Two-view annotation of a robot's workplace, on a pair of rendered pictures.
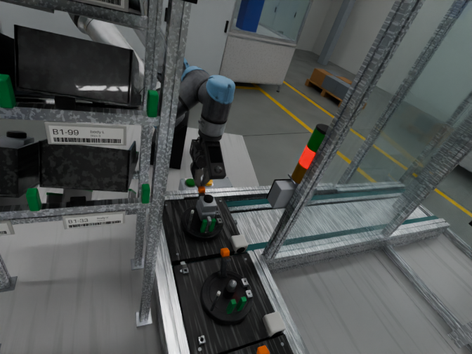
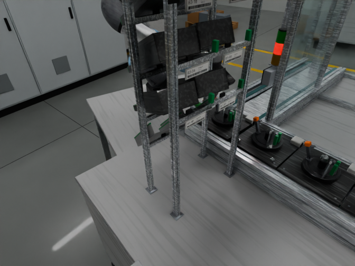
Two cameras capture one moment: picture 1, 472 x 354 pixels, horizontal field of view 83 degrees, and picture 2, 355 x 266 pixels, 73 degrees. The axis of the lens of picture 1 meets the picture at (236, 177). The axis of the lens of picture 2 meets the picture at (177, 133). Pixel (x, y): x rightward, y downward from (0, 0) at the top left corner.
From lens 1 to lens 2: 0.61 m
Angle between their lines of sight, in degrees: 7
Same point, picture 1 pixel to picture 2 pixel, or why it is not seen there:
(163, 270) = (225, 145)
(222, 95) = not seen: hidden behind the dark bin
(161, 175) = (248, 70)
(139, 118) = (245, 43)
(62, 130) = (227, 56)
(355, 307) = (323, 128)
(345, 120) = (296, 19)
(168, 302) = (242, 155)
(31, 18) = not seen: outside the picture
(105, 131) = (237, 53)
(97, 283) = (193, 170)
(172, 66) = (257, 15)
